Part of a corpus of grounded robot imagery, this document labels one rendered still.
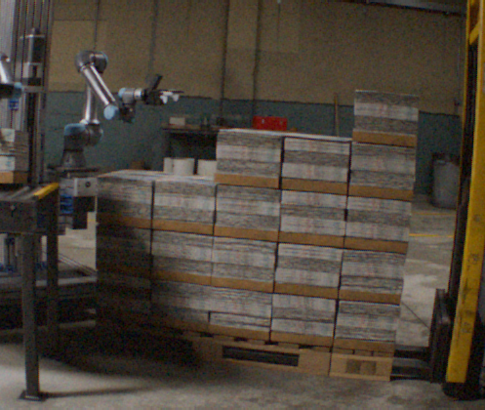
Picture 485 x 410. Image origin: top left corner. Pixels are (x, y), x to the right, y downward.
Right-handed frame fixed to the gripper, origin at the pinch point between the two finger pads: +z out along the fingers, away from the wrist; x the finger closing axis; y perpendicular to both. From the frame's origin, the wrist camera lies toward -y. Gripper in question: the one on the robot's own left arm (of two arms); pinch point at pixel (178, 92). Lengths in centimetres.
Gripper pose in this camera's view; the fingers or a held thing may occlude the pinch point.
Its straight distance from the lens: 367.8
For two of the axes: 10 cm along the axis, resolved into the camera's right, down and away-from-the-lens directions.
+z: 9.0, 1.1, -4.3
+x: -4.4, 2.2, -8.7
